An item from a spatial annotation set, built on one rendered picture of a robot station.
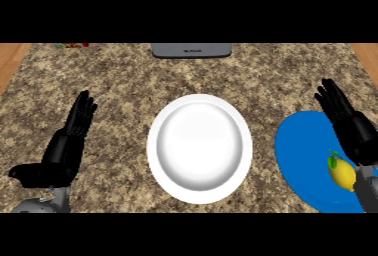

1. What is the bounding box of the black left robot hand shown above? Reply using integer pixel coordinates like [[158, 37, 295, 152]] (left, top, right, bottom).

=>
[[7, 89, 99, 189]]

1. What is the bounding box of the yellow lemon with green leaf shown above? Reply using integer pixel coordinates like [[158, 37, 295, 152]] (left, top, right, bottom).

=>
[[326, 150, 357, 193]]

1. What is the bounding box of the small colourful object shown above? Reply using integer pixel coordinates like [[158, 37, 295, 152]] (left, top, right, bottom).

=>
[[53, 43, 90, 50]]

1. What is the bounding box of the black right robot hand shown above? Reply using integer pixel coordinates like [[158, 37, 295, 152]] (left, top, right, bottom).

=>
[[313, 78, 378, 167]]

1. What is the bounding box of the blue plate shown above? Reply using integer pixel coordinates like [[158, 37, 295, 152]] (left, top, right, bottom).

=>
[[273, 110, 366, 214]]

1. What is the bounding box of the grey flat appliance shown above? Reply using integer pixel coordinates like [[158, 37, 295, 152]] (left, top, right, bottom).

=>
[[149, 43, 233, 60]]

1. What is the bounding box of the white oval plate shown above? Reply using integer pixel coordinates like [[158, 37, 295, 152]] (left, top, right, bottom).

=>
[[146, 93, 254, 205]]

